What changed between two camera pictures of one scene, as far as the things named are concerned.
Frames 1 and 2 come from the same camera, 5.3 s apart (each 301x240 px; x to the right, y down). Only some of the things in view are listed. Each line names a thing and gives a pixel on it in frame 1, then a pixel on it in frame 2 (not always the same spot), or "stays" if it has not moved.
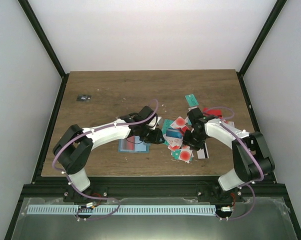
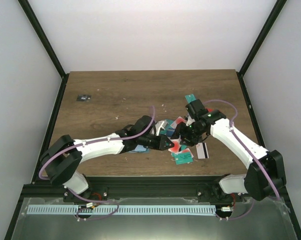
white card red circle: [185, 155] → [176, 143]
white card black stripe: [203, 153] stays
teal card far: [191, 100] stays
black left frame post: [30, 13] stays
